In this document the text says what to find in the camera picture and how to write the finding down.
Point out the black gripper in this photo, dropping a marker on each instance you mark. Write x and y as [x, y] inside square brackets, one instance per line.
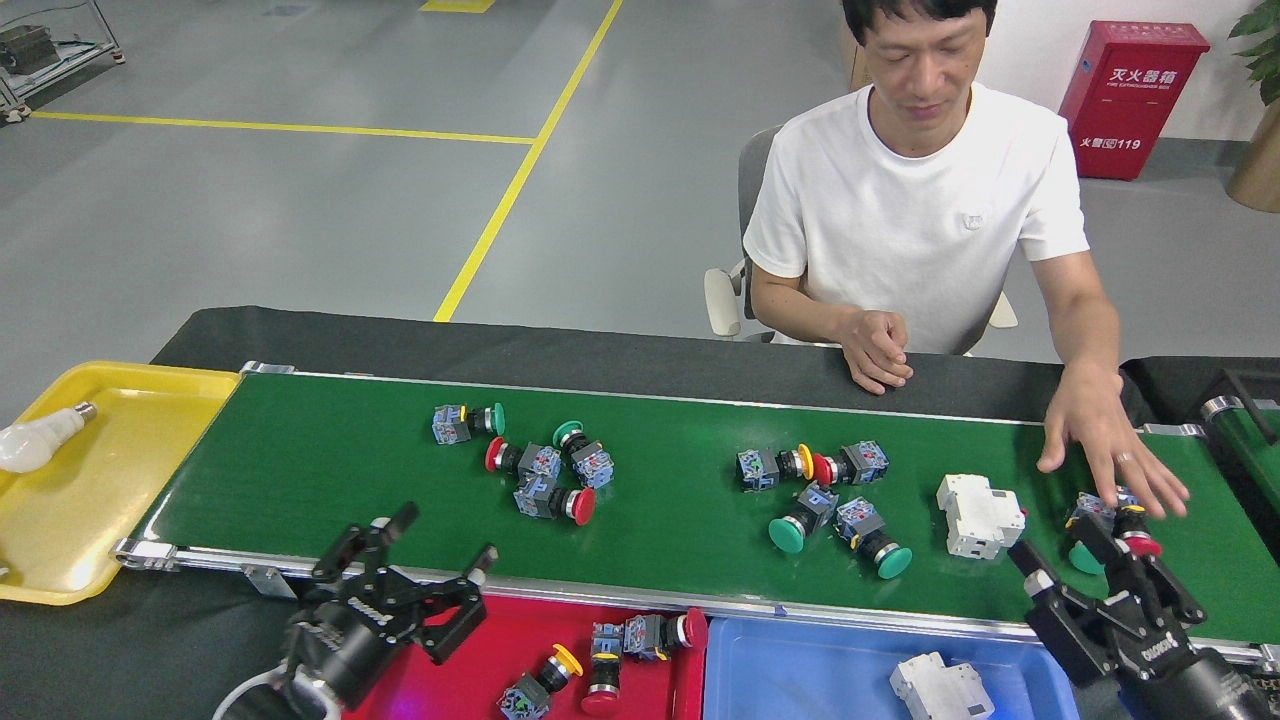
[350, 640]
[1170, 670]

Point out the red push button switch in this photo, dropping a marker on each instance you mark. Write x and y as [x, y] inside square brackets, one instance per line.
[583, 505]
[1140, 545]
[540, 462]
[650, 635]
[603, 690]
[865, 462]

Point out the white circuit breaker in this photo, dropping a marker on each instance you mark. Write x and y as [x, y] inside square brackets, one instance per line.
[980, 515]
[940, 690]

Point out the yellow push button switch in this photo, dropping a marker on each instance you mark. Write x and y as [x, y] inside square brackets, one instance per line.
[565, 660]
[757, 470]

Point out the person's right forearm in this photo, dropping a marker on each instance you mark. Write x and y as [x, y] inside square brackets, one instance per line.
[800, 315]

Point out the short green conveyor belt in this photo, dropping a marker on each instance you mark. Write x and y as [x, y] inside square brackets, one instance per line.
[1250, 450]

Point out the long green conveyor belt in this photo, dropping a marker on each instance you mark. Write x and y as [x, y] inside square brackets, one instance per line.
[680, 450]

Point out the yellow plastic tray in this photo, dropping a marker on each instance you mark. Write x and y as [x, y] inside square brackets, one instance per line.
[110, 500]

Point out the person's left hand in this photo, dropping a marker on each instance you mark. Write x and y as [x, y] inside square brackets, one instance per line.
[1095, 420]

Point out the person's right hand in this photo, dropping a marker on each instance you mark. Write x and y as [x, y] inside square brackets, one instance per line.
[872, 345]

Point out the red plastic bin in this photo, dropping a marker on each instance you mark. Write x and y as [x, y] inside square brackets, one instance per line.
[530, 630]

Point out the blue plastic bin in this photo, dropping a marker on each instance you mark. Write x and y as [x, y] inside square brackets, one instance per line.
[800, 670]

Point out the white light bulb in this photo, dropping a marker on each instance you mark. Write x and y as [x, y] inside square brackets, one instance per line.
[30, 445]

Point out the person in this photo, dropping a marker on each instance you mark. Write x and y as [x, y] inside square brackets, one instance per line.
[900, 220]

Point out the potted plant gold pot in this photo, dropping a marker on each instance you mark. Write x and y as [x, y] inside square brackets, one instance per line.
[1258, 170]

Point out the red fire extinguisher box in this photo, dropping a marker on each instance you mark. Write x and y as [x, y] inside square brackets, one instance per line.
[1135, 100]

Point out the grey office chair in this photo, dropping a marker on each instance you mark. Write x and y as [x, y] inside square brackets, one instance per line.
[748, 170]

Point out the brown cardboard box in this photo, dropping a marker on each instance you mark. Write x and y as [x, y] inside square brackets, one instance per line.
[852, 65]

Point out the metal rack on wheels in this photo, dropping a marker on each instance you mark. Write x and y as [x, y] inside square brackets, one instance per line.
[30, 48]

